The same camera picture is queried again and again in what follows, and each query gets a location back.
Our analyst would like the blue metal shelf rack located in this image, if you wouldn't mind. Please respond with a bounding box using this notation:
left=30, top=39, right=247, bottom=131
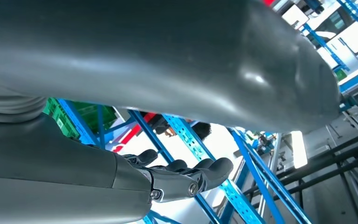
left=128, top=0, right=358, bottom=224
left=57, top=98, right=137, bottom=149

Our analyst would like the red barrier belt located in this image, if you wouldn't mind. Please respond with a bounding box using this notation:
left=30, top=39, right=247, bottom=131
left=112, top=112, right=158, bottom=153

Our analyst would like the green plastic crate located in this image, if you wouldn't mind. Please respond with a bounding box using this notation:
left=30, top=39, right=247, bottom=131
left=43, top=97, right=118, bottom=140

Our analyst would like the person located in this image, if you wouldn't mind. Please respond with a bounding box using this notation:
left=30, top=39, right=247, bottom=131
left=152, top=112, right=212, bottom=142

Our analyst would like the bright ceiling light panel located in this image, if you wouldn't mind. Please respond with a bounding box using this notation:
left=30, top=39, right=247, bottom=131
left=291, top=131, right=309, bottom=169

